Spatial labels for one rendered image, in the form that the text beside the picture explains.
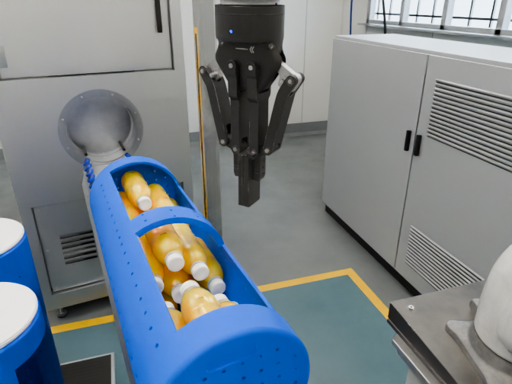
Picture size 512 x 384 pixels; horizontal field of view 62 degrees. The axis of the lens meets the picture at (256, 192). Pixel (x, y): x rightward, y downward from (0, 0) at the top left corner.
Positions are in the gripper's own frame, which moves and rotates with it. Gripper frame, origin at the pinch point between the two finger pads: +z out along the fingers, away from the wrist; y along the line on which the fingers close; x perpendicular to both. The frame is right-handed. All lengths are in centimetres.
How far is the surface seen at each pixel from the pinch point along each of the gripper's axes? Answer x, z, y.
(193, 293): -6.4, 29.6, 15.9
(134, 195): -35, 32, 59
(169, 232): -22, 30, 35
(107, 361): -49, 136, 106
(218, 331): 3.1, 25.0, 3.5
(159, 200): -41, 35, 55
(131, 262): -7.8, 29.5, 32.9
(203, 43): -83, -4, 68
